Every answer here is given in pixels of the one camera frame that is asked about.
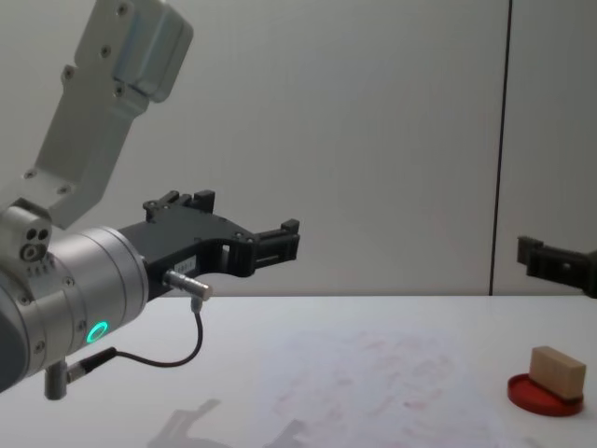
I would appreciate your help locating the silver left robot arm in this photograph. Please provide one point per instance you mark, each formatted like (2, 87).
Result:
(93, 280)

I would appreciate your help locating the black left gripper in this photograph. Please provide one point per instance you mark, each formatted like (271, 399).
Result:
(186, 238)

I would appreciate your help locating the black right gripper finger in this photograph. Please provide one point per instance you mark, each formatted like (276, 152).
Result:
(555, 263)

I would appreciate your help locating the pale wooden block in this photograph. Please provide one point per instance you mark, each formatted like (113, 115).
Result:
(557, 371)

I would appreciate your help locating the round red dish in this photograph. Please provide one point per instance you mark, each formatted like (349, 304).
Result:
(531, 396)

